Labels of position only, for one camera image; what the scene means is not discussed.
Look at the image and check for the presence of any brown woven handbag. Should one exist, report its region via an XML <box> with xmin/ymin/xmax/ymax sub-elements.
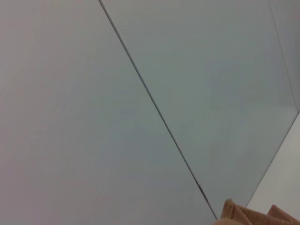
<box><xmin>217</xmin><ymin>198</ymin><xmax>300</xmax><ymax>225</ymax></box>

